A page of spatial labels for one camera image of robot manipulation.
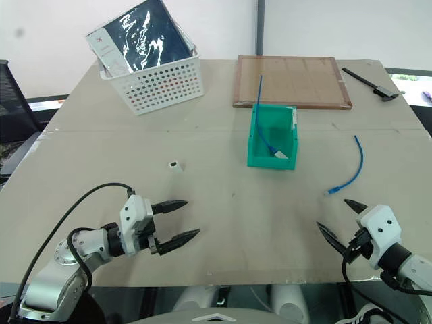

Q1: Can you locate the blue cable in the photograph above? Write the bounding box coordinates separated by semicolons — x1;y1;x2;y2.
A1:
323;135;366;198
254;74;291;161

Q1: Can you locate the dark blue packaged item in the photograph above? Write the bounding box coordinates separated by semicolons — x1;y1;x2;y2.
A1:
85;0;197;74

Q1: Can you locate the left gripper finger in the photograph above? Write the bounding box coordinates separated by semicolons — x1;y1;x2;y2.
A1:
151;199;189;215
157;228;201;256

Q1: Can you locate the dark vertical window post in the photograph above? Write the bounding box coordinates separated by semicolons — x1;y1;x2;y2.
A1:
252;0;268;57

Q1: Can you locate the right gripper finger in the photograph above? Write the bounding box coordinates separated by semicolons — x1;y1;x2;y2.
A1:
316;221;348;261
343;198;368;215

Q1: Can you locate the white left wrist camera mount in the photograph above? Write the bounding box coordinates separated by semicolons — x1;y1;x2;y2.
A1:
118;194;155;258

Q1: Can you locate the wooden framed board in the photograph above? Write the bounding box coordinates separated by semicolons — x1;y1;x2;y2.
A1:
232;55;354;111

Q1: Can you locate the white perforated plastic basket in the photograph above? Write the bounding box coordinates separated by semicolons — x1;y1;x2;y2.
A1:
99;53;206;117

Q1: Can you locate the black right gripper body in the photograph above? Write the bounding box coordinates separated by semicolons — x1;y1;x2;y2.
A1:
344;228;374;266

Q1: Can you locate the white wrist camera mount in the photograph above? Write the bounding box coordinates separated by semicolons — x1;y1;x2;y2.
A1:
355;203;404;271
118;194;155;258

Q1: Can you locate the black caliper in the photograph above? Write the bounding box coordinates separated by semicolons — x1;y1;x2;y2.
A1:
341;66;400;103

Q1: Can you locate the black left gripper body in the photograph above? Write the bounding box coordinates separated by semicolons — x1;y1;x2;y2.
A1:
134;203;163;255

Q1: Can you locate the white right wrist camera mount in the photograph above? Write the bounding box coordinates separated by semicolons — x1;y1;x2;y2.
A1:
355;203;404;271

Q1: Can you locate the black office chair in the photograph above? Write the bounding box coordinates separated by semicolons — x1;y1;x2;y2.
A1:
0;59;45;145

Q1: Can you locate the green plastic bin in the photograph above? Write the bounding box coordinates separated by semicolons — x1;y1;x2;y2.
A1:
246;103;301;172

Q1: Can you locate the white rounded robot leg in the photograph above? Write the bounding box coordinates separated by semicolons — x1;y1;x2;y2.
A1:
269;284;311;324

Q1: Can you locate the grey robot torso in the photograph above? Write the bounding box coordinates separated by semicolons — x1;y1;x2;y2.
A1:
126;304;306;324

